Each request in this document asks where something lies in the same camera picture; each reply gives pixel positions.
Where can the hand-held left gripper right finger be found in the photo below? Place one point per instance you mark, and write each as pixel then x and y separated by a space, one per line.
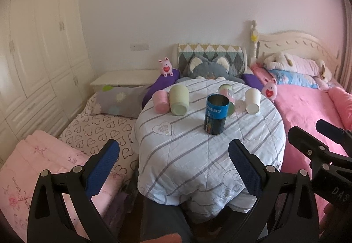
pixel 245 168

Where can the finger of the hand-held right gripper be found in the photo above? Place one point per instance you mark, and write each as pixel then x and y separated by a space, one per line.
pixel 308 143
pixel 334 132

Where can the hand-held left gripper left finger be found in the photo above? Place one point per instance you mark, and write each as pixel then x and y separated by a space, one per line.
pixel 101 167

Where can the white cup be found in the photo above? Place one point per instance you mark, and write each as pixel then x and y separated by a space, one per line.
pixel 252 101

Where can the pink cup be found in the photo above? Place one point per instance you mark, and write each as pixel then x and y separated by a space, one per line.
pixel 161 102

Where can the light green cup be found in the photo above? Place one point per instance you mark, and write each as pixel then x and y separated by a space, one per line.
pixel 178 99

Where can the pink bedspread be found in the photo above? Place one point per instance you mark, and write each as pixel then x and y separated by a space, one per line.
pixel 308 119

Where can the pink bolster pillow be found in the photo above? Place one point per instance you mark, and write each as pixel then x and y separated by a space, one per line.
pixel 341 99

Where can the heart print bed sheet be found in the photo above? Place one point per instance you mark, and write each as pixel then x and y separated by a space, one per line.
pixel 96 132

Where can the striped white blanket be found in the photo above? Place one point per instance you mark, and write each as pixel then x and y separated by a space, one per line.
pixel 189 155

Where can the blue tin can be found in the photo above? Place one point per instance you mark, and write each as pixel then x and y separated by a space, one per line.
pixel 216 117

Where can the pink floral quilt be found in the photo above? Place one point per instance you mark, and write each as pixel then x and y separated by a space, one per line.
pixel 35 174

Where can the pink bunny plush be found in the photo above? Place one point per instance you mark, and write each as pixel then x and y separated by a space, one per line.
pixel 269 90
pixel 165 67

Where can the blue cartoon pillow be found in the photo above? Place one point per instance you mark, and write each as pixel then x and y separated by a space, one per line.
pixel 291 77

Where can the grey flower pillow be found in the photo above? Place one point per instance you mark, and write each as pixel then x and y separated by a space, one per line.
pixel 121 101

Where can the glass jar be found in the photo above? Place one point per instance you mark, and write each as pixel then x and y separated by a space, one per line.
pixel 229 94

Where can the person's dark trousers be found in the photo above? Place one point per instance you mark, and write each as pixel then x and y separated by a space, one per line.
pixel 162 218

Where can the white plush dog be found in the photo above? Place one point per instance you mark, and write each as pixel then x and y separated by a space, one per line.
pixel 295 62

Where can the purple pillow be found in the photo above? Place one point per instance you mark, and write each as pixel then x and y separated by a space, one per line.
pixel 156 86
pixel 252 80

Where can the white nightstand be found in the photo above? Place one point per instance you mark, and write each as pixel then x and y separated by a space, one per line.
pixel 123 78

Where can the white bed headboard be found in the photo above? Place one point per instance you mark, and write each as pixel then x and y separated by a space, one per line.
pixel 299 43

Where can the grey cat plush pillow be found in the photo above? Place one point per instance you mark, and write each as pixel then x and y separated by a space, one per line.
pixel 206 69

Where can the diamond pattern cushion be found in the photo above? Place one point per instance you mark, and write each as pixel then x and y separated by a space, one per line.
pixel 236 53

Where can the white wardrobe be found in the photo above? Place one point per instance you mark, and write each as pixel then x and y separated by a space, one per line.
pixel 38 50

